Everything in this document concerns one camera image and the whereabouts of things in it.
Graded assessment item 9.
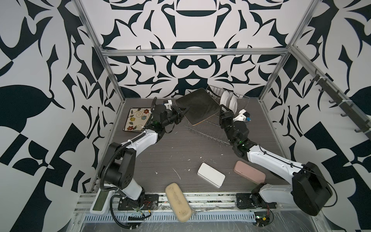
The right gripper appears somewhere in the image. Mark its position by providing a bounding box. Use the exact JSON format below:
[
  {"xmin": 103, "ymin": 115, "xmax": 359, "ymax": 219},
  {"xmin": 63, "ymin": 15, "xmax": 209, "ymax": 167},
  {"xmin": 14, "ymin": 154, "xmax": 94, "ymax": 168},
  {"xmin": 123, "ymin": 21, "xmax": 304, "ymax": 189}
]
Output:
[{"xmin": 221, "ymin": 104, "xmax": 239, "ymax": 146}]

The floral black square plate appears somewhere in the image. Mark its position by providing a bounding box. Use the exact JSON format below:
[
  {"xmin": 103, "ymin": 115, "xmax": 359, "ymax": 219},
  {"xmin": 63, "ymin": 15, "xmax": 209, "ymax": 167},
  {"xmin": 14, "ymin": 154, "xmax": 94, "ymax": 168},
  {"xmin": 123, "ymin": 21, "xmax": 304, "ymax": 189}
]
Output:
[{"xmin": 123, "ymin": 107, "xmax": 151, "ymax": 132}]

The white round plate back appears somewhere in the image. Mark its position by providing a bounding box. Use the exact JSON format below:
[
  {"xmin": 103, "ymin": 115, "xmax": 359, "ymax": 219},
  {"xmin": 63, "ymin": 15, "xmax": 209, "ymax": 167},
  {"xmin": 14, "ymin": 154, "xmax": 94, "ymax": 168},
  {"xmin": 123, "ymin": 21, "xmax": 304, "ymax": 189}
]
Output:
[{"xmin": 220, "ymin": 90, "xmax": 231, "ymax": 108}]

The white round plate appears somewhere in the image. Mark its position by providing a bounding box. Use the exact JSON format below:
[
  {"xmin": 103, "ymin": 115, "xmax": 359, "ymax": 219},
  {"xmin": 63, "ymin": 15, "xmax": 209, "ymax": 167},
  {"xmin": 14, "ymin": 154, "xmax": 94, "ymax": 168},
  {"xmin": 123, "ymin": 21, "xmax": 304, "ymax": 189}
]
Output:
[
  {"xmin": 229, "ymin": 95, "xmax": 238, "ymax": 114},
  {"xmin": 220, "ymin": 90, "xmax": 231, "ymax": 108}
]

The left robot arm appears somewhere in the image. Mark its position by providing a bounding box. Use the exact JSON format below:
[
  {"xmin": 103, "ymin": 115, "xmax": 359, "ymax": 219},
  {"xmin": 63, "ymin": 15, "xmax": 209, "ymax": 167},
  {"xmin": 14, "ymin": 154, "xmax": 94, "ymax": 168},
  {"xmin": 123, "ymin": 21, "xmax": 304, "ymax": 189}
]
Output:
[{"xmin": 98, "ymin": 104, "xmax": 189, "ymax": 201}]

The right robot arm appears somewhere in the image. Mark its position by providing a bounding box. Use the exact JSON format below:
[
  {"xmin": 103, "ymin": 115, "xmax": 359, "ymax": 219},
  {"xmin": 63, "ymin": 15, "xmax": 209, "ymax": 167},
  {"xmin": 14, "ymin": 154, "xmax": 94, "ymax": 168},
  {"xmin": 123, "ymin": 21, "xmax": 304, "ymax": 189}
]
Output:
[{"xmin": 219, "ymin": 104, "xmax": 333, "ymax": 216}]

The white round plate front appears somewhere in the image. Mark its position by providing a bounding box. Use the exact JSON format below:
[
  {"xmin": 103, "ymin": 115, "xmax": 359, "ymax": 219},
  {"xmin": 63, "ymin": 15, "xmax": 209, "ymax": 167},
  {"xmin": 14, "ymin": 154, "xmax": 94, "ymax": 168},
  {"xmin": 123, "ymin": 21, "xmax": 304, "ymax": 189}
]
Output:
[{"xmin": 229, "ymin": 95, "xmax": 238, "ymax": 114}]

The white rectangular case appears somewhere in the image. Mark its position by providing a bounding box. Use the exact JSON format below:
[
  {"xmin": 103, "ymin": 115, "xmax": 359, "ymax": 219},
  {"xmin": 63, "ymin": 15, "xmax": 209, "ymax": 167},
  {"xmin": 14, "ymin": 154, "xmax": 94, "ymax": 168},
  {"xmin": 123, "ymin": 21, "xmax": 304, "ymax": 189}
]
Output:
[{"xmin": 197, "ymin": 162, "xmax": 225, "ymax": 188}]

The beige oblong case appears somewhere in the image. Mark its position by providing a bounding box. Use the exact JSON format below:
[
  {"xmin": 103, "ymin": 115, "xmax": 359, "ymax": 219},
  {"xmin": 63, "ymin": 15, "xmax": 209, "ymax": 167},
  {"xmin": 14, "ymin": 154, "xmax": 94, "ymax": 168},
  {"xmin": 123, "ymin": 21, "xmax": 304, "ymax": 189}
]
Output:
[{"xmin": 165, "ymin": 183, "xmax": 193, "ymax": 222}]

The small circuit board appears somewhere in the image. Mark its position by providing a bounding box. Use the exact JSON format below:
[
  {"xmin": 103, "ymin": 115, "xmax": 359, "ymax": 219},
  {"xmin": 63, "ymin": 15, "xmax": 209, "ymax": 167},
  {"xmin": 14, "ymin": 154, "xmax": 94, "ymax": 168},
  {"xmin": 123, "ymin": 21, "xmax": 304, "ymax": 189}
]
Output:
[{"xmin": 253, "ymin": 211, "xmax": 274, "ymax": 228}]

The white display box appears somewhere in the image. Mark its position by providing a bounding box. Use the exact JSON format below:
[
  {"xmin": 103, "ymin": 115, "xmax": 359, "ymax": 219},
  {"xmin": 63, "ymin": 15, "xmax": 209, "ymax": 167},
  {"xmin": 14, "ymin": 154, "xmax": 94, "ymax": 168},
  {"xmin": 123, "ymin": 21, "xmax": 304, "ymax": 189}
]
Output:
[{"xmin": 89, "ymin": 189, "xmax": 115, "ymax": 216}]

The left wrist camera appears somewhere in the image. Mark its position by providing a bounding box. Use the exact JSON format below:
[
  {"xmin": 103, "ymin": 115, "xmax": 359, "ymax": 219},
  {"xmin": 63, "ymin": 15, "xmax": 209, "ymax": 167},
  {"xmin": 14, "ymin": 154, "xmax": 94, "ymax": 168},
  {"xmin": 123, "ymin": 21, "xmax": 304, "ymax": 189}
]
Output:
[{"xmin": 163, "ymin": 100, "xmax": 173, "ymax": 110}]

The wire dish rack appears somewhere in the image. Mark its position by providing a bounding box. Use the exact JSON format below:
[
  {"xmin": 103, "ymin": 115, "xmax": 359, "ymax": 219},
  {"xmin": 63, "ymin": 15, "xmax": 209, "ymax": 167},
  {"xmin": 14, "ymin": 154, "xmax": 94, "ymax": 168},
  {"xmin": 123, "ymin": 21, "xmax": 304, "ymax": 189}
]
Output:
[{"xmin": 184, "ymin": 84, "xmax": 251, "ymax": 146}]

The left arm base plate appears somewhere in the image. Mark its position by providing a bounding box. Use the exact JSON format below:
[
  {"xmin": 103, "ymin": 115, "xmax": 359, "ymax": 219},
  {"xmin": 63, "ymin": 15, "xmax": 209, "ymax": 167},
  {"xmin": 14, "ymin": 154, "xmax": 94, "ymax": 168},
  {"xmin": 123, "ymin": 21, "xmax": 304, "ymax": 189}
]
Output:
[{"xmin": 118, "ymin": 194, "xmax": 159, "ymax": 211}]

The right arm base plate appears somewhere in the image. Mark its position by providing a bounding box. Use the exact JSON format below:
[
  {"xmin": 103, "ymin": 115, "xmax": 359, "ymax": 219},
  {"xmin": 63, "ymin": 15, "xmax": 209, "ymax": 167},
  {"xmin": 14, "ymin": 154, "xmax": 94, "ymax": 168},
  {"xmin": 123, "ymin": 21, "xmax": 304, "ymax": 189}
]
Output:
[{"xmin": 236, "ymin": 193, "xmax": 277, "ymax": 209}]

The slotted cable duct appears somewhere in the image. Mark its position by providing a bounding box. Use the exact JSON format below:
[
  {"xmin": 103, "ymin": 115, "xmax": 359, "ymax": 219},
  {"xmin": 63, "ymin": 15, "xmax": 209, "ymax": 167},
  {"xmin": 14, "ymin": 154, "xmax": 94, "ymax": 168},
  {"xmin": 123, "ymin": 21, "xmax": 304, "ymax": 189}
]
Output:
[{"xmin": 84, "ymin": 211, "xmax": 256, "ymax": 223}]

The wall hook rail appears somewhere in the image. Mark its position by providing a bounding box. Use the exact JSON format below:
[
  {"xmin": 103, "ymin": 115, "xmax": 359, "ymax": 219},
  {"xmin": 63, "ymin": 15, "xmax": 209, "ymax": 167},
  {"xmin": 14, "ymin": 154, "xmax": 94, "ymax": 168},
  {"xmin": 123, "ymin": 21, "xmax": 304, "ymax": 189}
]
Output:
[{"xmin": 310, "ymin": 68, "xmax": 371, "ymax": 140}]

